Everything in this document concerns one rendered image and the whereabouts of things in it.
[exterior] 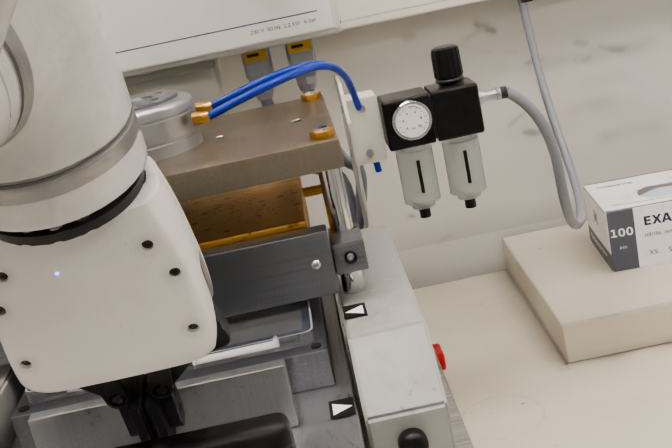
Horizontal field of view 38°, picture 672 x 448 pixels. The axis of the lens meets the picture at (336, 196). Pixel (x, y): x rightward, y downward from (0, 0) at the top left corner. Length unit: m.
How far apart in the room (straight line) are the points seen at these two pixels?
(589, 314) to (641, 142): 0.36
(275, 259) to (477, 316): 0.61
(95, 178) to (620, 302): 0.77
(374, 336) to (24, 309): 0.23
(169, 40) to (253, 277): 0.27
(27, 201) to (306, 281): 0.27
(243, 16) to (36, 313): 0.43
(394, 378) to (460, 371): 0.50
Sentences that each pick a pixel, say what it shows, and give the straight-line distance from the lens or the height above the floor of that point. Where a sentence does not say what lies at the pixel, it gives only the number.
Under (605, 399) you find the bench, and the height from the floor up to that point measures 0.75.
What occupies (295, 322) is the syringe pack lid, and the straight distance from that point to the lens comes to 0.64.
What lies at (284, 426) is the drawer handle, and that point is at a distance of 0.51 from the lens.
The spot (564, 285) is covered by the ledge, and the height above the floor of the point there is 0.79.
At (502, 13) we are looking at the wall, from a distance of 1.30.
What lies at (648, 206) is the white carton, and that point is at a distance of 1.17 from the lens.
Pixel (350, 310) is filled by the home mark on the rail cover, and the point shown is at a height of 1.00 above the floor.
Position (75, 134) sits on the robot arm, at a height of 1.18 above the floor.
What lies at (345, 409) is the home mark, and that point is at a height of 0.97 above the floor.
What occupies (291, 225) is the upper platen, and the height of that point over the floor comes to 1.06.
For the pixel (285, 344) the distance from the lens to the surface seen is 0.63.
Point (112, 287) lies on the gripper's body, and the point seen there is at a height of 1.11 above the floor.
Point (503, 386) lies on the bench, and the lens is 1.06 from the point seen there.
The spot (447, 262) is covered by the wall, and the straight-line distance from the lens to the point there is 1.36.
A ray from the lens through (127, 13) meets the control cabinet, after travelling 0.85.
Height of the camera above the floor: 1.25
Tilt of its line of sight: 16 degrees down
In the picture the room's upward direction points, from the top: 12 degrees counter-clockwise
